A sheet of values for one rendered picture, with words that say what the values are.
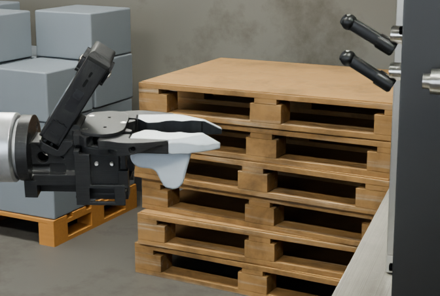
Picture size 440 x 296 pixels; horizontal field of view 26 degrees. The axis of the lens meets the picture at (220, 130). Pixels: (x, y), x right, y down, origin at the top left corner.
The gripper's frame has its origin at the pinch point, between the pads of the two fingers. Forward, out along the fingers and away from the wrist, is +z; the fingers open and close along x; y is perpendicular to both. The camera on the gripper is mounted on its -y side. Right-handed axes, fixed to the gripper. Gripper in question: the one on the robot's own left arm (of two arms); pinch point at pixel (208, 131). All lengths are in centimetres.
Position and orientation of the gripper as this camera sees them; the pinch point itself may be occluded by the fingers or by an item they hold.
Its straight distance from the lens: 100.8
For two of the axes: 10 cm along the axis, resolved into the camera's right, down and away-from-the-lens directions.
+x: -0.4, 3.5, -9.4
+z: 10.0, 0.1, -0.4
